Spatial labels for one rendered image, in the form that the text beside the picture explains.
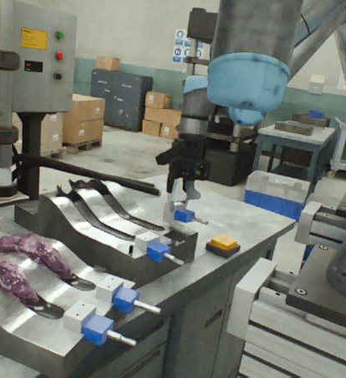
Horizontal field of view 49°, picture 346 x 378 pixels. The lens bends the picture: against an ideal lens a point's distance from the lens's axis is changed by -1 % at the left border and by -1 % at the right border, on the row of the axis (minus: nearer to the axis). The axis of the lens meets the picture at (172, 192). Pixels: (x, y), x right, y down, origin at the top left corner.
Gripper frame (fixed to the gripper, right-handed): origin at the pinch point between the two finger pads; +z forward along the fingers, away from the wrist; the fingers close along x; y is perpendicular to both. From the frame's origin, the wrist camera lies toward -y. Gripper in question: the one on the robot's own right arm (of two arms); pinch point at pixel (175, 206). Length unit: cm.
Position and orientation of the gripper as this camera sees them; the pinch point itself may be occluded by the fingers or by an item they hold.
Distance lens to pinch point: 108.5
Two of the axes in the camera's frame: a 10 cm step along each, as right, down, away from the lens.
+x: 6.0, -0.7, 8.0
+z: -1.3, 9.8, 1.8
